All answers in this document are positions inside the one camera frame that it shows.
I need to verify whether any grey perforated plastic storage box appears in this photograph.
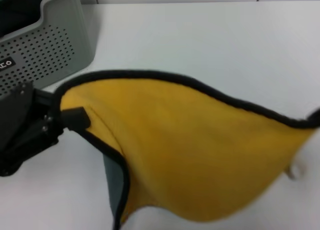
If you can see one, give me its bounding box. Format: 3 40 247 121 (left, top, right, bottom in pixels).
0 0 99 99

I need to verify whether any black white-print box label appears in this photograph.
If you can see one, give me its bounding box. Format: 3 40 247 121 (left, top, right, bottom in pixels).
0 57 16 70

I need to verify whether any yellow towel with black edge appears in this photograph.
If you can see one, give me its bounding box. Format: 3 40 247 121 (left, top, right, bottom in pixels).
55 69 320 230

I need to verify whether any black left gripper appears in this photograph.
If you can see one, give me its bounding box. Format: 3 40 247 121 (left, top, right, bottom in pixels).
0 81 91 178

